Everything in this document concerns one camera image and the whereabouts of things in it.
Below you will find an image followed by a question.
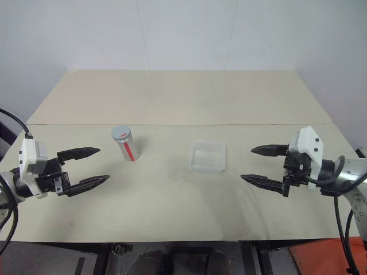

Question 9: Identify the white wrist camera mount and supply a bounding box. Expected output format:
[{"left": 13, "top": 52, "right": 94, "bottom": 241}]
[
  {"left": 287, "top": 125, "right": 327, "bottom": 191},
  {"left": 18, "top": 138, "right": 49, "bottom": 199}
]

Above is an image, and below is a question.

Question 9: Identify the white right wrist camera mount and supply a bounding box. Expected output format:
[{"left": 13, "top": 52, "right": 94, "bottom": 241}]
[{"left": 287, "top": 125, "right": 327, "bottom": 191}]

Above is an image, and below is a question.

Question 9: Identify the clear square plastic container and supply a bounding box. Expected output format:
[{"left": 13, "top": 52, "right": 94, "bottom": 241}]
[{"left": 187, "top": 139, "right": 228, "bottom": 176}]

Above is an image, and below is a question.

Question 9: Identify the red orange floor mat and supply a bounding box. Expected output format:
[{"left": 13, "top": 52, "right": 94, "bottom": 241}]
[{"left": 287, "top": 235, "right": 367, "bottom": 275}]

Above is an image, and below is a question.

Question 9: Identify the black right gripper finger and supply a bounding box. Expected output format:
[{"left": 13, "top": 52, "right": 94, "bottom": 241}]
[
  {"left": 251, "top": 144, "right": 290, "bottom": 158},
  {"left": 240, "top": 174, "right": 288, "bottom": 198}
]

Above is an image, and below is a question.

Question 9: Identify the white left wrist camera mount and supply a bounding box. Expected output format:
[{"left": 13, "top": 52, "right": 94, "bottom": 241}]
[{"left": 18, "top": 138, "right": 49, "bottom": 199}]

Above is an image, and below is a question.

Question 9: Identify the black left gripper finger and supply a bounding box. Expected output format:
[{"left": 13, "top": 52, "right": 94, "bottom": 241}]
[
  {"left": 57, "top": 147, "right": 101, "bottom": 164},
  {"left": 67, "top": 174, "right": 111, "bottom": 199}
]

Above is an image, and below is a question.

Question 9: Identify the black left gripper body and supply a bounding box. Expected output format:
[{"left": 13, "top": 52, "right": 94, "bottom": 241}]
[{"left": 36, "top": 152, "right": 71, "bottom": 197}]

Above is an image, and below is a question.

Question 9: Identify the black table frame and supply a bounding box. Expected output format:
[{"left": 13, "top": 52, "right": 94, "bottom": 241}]
[{"left": 0, "top": 239, "right": 291, "bottom": 275}]

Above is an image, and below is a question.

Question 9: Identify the small metal latch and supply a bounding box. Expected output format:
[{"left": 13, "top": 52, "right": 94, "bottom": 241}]
[{"left": 112, "top": 242, "right": 127, "bottom": 256}]

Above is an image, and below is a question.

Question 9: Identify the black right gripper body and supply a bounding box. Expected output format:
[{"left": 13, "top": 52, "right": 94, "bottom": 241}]
[{"left": 282, "top": 151, "right": 313, "bottom": 189}]

